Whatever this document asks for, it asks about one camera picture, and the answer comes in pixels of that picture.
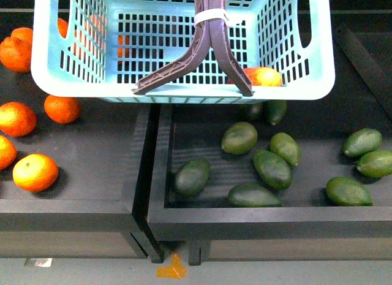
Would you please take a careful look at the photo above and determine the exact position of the green avocado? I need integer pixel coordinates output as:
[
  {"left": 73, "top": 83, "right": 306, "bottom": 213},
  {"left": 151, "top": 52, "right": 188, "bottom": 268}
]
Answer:
[
  {"left": 221, "top": 122, "right": 258, "bottom": 155},
  {"left": 342, "top": 128, "right": 382, "bottom": 158},
  {"left": 269, "top": 132, "right": 302, "bottom": 167},
  {"left": 326, "top": 177, "right": 373, "bottom": 207}
]

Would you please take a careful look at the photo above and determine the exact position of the red mango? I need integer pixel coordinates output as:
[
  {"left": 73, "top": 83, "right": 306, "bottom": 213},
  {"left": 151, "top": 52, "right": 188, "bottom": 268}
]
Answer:
[{"left": 243, "top": 67, "right": 282, "bottom": 86}]

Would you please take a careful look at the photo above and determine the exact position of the brown basket handle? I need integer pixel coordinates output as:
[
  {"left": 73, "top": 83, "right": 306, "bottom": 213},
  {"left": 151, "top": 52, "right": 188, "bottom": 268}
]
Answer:
[{"left": 134, "top": 0, "right": 253, "bottom": 97}]

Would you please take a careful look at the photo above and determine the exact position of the light blue plastic basket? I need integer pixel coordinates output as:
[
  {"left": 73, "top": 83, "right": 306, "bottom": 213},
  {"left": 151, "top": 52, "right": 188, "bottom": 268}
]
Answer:
[{"left": 31, "top": 0, "right": 335, "bottom": 104}]

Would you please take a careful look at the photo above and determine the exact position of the dark avocado left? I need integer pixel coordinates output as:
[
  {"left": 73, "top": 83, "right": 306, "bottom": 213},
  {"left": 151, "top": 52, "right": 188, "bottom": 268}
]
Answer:
[{"left": 173, "top": 158, "right": 211, "bottom": 197}]

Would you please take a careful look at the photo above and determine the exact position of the dark avocado hidden behind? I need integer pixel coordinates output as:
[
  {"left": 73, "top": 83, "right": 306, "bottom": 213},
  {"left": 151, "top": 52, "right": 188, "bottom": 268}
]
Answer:
[{"left": 242, "top": 103, "right": 263, "bottom": 121}]

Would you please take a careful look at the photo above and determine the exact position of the dark avocado front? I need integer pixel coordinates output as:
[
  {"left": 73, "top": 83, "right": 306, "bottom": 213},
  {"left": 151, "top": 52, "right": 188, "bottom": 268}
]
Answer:
[{"left": 227, "top": 183, "right": 282, "bottom": 208}]

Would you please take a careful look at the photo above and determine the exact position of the dark avocado under basket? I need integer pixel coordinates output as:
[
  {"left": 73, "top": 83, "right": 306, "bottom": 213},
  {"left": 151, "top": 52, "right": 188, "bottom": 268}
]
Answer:
[{"left": 264, "top": 100, "right": 287, "bottom": 126}]

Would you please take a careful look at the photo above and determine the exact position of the dark avocado centre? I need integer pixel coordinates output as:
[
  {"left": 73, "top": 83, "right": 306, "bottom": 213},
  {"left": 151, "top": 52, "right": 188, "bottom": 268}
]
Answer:
[{"left": 253, "top": 150, "right": 292, "bottom": 191}]

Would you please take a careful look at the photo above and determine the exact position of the black avocado display tray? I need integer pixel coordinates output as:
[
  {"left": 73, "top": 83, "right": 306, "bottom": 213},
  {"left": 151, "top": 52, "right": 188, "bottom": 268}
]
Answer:
[{"left": 148, "top": 9, "right": 391, "bottom": 265}]

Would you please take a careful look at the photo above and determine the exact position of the orange under basket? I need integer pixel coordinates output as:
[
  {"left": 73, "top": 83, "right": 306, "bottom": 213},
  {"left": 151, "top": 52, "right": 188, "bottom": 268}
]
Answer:
[{"left": 44, "top": 95, "right": 81, "bottom": 124}]

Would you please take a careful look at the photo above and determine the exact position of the green avocado right edge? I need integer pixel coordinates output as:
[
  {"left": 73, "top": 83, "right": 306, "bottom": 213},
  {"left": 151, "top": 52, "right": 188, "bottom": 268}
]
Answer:
[{"left": 356, "top": 150, "right": 391, "bottom": 178}]

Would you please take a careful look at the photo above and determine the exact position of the black orange display tray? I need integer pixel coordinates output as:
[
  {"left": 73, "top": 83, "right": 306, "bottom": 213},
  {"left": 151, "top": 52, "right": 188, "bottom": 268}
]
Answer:
[{"left": 0, "top": 7, "right": 165, "bottom": 264}]

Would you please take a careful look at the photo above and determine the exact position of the yellow orange front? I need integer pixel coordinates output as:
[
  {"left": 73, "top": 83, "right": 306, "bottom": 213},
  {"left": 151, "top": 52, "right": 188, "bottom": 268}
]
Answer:
[{"left": 12, "top": 154, "right": 59, "bottom": 192}]

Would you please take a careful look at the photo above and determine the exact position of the orange left middle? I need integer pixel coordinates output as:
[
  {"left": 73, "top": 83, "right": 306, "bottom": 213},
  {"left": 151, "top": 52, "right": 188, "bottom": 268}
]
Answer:
[{"left": 1, "top": 102, "right": 37, "bottom": 137}]

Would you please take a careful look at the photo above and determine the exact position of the orange left edge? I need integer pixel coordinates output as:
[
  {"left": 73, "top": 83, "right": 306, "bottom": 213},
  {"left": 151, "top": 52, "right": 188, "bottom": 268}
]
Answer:
[{"left": 0, "top": 135, "right": 17, "bottom": 171}]

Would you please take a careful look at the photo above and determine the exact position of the clear price tag holder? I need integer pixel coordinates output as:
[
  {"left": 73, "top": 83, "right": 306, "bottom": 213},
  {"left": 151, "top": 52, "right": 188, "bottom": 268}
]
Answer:
[{"left": 24, "top": 257, "right": 54, "bottom": 268}]

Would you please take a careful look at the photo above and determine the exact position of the orange behind top left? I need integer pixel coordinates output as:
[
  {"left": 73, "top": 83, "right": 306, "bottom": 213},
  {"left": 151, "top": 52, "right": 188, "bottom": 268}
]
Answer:
[{"left": 10, "top": 27, "right": 33, "bottom": 45}]

